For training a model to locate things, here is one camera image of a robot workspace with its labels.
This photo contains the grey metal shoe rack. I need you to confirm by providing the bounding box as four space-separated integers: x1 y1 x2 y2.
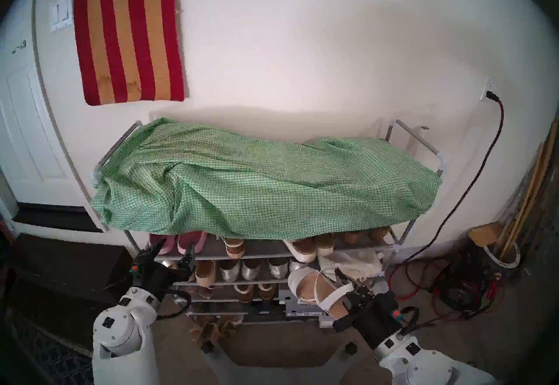
90 119 448 326

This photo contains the wooden slats bundle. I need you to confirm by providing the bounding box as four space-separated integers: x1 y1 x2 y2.
498 118 559 258

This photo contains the thick black wrist cable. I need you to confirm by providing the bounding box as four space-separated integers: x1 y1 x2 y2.
155 290 193 320
400 306 437 337

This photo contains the black red cord reel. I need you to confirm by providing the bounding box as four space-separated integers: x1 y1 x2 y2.
437 253 503 315

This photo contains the tan strappy sandal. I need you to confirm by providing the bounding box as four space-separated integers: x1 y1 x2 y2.
210 316 236 342
189 316 214 341

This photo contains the small cardboard box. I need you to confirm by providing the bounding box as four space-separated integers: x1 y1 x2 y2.
468 223 503 246

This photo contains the beige espadrille shoe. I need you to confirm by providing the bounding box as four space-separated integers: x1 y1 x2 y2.
194 260 217 288

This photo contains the red white carton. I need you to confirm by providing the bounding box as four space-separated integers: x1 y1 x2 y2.
0 217 17 244

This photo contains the thick black right wrist cable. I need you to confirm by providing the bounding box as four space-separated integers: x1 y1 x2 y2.
400 306 437 337

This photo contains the thick black left wrist cable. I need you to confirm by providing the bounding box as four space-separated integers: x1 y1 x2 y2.
155 290 193 320

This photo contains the white double light switch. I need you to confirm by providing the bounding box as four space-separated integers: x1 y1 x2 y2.
49 0 74 32

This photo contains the black red power cord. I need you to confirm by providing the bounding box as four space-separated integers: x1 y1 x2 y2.
393 91 505 267

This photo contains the black wooden step box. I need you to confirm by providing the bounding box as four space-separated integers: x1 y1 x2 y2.
0 233 134 337

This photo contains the white wall outlet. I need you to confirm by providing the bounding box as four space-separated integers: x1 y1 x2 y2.
480 75 497 103

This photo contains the black door mat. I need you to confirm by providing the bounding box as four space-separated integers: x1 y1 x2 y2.
12 203 103 233

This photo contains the green gingham cloth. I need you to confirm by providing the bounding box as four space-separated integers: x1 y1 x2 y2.
90 117 443 240

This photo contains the grey Vionic shoe box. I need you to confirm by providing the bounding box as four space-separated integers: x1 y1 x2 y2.
279 288 324 317

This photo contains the white plastic bucket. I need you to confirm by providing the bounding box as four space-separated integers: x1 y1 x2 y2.
483 240 521 269

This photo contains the large white shoe box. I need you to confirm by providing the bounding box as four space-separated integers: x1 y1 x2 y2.
367 278 392 302

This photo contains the white cloth dust bag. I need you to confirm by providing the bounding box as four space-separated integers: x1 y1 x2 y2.
318 250 385 283

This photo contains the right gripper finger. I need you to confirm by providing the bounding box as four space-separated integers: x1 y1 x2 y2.
334 265 372 302
337 300 359 324

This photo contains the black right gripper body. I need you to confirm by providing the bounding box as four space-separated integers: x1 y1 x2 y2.
333 290 404 350

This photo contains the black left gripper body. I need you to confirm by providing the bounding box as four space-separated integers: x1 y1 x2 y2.
131 252 190 302

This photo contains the red extension cord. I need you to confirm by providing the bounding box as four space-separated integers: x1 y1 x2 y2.
388 257 507 323

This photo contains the blue patterned rug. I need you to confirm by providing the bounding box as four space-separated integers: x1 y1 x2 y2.
9 310 94 385

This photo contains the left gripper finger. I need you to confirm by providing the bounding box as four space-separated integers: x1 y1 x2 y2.
139 238 168 264
179 243 197 281

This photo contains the white platform sandal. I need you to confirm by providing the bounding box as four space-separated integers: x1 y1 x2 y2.
283 238 318 264
315 233 335 257

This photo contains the white strap wedge sandal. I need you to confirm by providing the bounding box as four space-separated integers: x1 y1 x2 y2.
287 267 355 320
224 237 246 260

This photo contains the red tan striped flag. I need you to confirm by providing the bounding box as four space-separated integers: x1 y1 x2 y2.
73 0 185 106

